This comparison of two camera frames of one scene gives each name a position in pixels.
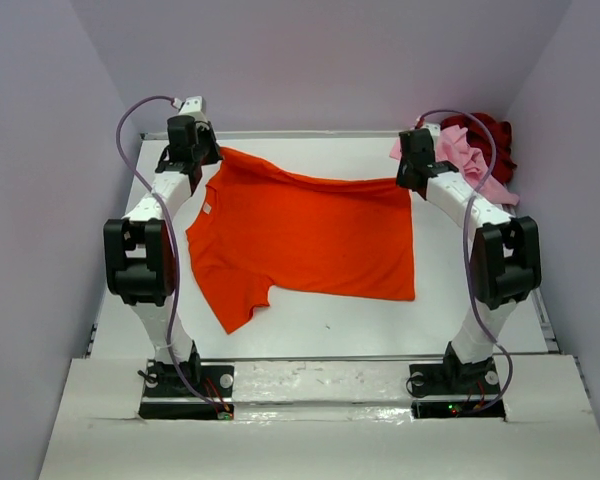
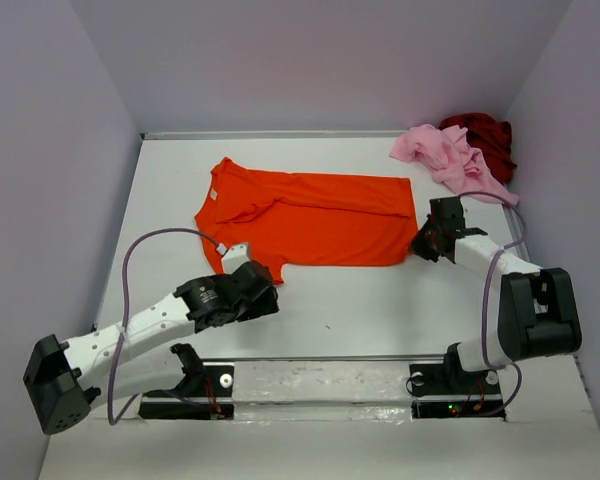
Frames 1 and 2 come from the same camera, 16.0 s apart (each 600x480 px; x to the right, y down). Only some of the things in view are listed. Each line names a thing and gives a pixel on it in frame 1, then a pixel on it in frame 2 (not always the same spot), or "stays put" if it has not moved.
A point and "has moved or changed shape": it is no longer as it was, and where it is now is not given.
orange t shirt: [256, 230] has moved or changed shape
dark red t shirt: [489, 136] stays put
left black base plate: [167, 396] stays put
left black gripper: [206, 151] -> [262, 292]
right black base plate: [455, 390] stays put
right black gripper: [406, 176] -> [427, 241]
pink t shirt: [451, 147] stays put
